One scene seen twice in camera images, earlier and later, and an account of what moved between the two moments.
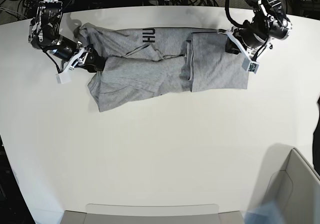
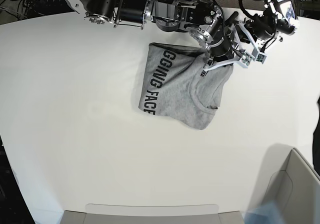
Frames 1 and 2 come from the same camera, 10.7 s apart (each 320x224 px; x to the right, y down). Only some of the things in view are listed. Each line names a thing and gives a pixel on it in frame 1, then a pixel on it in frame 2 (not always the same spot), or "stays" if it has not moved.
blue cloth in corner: [267, 213] stays
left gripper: [67, 49] → [222, 49]
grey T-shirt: [144, 62] → [174, 86]
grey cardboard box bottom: [153, 214] stays
